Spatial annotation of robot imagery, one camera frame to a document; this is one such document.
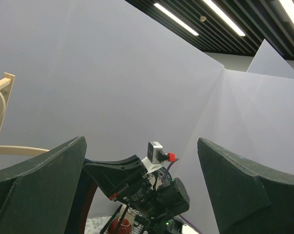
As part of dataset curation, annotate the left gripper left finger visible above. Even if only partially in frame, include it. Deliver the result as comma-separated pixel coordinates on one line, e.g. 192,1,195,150
0,136,87,234

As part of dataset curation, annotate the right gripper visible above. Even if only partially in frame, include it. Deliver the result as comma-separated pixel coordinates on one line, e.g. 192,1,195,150
83,155,159,217

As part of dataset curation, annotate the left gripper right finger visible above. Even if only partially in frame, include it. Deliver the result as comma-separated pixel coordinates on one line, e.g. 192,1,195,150
197,138,294,234

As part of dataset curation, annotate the navy tank top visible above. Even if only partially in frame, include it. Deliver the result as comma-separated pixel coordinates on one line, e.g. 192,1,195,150
71,159,98,234

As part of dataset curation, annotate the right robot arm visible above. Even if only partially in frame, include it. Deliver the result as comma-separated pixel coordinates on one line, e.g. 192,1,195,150
83,155,190,234

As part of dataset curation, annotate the red mug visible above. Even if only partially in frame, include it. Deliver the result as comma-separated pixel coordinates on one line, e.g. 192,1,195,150
108,218,132,234

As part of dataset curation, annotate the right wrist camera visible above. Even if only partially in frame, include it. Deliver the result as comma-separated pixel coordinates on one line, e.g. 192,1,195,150
141,141,179,175

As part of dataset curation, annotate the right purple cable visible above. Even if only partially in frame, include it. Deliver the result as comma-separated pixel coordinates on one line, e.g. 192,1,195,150
163,158,206,234

